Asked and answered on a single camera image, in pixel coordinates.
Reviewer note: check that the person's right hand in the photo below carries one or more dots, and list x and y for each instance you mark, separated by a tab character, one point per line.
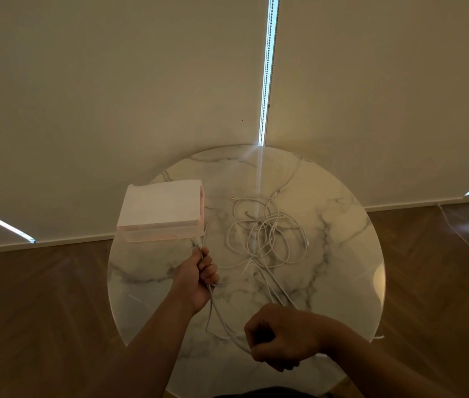
296	335

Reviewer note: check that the person's left hand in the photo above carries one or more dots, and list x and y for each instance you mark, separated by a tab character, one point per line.
193	281

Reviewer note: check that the white pink box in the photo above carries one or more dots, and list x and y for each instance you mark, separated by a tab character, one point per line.
158	203

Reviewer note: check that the person's left forearm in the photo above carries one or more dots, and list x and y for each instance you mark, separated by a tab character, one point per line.
147	356

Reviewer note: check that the person's right forearm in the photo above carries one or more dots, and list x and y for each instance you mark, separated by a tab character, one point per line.
383	373

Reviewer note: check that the black shorts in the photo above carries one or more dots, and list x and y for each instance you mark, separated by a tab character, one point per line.
272	393

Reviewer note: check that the round marble table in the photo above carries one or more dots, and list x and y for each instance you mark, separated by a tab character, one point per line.
334	265

